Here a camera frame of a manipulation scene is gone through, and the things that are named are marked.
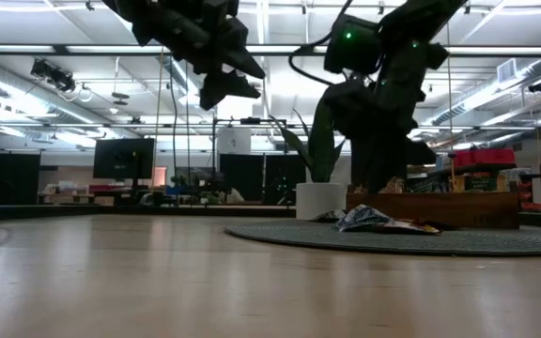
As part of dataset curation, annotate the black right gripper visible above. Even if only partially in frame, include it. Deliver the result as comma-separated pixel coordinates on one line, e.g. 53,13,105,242
321,77,422,194

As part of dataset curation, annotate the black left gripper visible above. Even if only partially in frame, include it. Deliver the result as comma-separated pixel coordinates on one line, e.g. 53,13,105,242
131,0,267,112

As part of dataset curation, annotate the beige brown tea bag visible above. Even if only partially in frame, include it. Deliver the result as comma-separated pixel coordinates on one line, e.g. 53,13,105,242
382,177,406,193

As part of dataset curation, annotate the orange mango tea bag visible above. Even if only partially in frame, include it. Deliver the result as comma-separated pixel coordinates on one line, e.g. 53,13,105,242
453,172,507,192
373,219,441,235

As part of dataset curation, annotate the wooden tea organiser box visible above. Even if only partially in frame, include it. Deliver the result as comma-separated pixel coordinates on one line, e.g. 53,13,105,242
345,190,520,230

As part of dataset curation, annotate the white sign board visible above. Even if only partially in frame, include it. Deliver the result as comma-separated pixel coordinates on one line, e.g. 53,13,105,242
217,127,252,155

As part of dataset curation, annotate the snake plant in white pot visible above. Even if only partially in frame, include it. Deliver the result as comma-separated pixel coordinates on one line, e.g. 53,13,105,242
270,96,349,222

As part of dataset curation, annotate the red storage bin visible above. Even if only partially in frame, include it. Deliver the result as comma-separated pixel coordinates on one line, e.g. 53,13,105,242
452,149,476,168
472,147,517,165

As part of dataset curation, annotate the thin vertical pole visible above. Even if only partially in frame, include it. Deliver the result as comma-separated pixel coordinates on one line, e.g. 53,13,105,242
444,23,456,192

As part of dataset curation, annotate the round grey woven mat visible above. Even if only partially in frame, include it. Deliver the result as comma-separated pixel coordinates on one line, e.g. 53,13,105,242
223,220,541,257

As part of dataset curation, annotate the dark storage shelf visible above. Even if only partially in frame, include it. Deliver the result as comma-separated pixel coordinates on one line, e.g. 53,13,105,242
432,161,518,194

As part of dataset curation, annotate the black partition panel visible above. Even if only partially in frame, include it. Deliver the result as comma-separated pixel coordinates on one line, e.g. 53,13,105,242
218,153,307,206
0,148,41,206

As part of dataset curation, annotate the black monitor on stand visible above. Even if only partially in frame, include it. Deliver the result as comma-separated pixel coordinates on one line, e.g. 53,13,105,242
92,137,156,190

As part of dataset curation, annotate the black rack with orange bins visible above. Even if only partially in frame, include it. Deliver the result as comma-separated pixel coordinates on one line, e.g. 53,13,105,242
514,172,541,213

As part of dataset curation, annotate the cluttered background desk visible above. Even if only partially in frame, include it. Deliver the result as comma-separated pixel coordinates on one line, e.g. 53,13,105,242
39,180,168,207

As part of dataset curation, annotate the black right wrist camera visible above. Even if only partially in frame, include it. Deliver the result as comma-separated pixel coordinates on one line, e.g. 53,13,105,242
406,138,439,166

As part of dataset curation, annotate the black metal frame stand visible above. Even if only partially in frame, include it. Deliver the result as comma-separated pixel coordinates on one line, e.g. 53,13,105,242
212,116,288,207

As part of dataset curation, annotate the black hanging cable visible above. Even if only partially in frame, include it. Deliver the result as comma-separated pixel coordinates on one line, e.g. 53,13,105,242
169,60,181,207

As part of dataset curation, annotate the silver ventilation duct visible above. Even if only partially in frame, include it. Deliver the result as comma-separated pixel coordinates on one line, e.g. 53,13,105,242
427,55,541,128
0,65,93,126

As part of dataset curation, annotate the black frame bar with lights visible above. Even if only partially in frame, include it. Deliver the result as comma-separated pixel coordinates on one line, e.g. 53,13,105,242
0,43,541,58

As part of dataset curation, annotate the black aluminium table frame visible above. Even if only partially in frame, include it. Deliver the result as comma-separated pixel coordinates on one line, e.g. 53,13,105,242
0,203,541,230

